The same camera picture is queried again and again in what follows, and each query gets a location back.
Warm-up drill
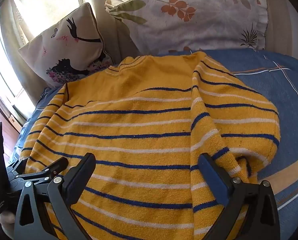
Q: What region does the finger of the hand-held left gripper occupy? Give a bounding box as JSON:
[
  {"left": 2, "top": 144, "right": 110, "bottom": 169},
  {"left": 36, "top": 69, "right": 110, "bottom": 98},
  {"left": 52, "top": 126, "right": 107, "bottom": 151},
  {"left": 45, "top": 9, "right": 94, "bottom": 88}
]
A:
[
  {"left": 7, "top": 159, "right": 29, "bottom": 177},
  {"left": 25, "top": 157, "right": 69, "bottom": 182}
]

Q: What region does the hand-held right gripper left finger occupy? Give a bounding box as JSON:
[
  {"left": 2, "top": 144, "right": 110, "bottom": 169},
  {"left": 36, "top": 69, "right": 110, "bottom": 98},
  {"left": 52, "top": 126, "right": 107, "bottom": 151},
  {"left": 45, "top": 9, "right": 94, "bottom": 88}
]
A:
[{"left": 14, "top": 152, "right": 97, "bottom": 240}]

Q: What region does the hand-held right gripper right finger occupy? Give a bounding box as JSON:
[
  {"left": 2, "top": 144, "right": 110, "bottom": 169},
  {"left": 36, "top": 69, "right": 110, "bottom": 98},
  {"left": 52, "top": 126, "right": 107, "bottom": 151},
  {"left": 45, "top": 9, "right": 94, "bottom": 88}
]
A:
[{"left": 198, "top": 153, "right": 281, "bottom": 240}]

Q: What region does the yellow striped sweater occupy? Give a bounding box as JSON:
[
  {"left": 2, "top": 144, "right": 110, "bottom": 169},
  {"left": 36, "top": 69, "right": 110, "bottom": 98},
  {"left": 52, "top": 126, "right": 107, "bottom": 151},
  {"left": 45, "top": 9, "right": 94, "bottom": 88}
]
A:
[{"left": 20, "top": 51, "right": 281, "bottom": 240}]

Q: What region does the person's left hand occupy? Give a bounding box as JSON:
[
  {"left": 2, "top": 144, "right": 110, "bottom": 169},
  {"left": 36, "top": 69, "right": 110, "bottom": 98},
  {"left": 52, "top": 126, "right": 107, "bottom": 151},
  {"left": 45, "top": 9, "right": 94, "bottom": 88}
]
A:
[{"left": 0, "top": 210, "right": 16, "bottom": 238}]

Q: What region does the blue checked bed sheet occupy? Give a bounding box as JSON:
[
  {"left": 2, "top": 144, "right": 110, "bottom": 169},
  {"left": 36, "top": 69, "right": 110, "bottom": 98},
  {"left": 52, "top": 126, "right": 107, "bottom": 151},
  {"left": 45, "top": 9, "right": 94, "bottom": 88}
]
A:
[{"left": 14, "top": 49, "right": 298, "bottom": 240}]

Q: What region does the bird print cushion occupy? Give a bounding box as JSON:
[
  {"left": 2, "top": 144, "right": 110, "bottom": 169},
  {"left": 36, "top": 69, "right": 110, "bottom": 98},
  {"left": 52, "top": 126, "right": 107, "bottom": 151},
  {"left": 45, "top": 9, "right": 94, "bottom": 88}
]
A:
[{"left": 18, "top": 2, "right": 114, "bottom": 88}]

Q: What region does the leaf print pillow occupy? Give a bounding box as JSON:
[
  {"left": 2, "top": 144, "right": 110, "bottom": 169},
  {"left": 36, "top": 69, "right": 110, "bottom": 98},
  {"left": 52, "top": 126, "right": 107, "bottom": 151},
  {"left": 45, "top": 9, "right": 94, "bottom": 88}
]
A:
[{"left": 104, "top": 0, "right": 269, "bottom": 55}]

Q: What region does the beige bed headboard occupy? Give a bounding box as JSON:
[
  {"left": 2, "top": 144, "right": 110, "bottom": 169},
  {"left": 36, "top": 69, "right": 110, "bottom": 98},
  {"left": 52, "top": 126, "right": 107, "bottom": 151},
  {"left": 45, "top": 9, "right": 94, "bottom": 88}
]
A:
[{"left": 260, "top": 0, "right": 298, "bottom": 63}]

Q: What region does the window frame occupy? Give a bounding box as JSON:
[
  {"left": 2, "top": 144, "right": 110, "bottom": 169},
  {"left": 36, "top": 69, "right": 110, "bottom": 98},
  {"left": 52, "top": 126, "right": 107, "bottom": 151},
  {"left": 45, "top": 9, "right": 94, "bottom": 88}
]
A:
[{"left": 0, "top": 17, "right": 27, "bottom": 128}]

